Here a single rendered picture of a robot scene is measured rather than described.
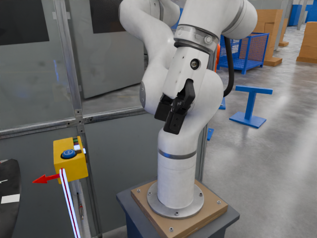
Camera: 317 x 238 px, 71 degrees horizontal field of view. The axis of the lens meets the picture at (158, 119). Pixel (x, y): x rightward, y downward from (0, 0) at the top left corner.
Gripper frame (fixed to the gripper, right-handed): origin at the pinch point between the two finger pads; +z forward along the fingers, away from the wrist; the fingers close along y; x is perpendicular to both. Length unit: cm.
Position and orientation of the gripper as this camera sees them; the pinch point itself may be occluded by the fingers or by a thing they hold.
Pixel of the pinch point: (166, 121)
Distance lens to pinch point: 46.3
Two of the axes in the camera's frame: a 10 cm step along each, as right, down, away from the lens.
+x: -9.2, -2.7, -2.7
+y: -2.0, -2.6, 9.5
